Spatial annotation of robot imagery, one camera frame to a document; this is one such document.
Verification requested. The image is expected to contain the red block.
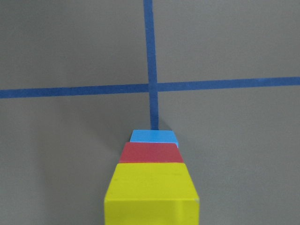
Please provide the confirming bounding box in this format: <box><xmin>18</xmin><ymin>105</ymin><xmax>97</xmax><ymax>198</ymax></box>
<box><xmin>119</xmin><ymin>142</ymin><xmax>184</xmax><ymax>163</ymax></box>

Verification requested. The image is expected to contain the blue block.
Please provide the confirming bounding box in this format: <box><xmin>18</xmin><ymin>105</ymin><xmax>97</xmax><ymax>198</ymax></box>
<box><xmin>130</xmin><ymin>130</ymin><xmax>179</xmax><ymax>147</ymax></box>

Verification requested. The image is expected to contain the yellow block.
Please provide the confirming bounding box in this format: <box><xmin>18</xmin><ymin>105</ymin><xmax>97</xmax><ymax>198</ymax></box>
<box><xmin>104</xmin><ymin>163</ymin><xmax>200</xmax><ymax>225</ymax></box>

